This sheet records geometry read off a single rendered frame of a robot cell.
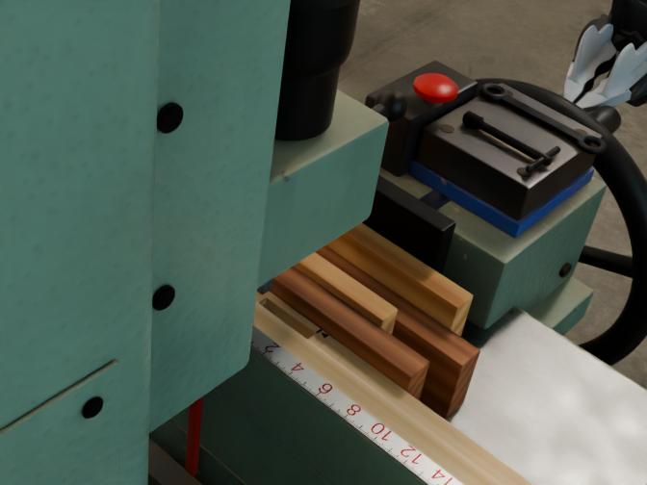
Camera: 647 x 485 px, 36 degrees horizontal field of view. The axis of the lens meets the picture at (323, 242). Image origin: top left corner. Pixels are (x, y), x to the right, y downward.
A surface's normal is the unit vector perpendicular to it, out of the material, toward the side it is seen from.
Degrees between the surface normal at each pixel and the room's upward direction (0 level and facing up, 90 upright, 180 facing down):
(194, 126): 90
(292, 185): 90
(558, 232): 90
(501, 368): 0
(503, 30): 0
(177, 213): 90
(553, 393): 0
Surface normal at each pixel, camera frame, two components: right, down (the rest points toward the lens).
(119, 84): 0.74, 0.50
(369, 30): 0.13, -0.76
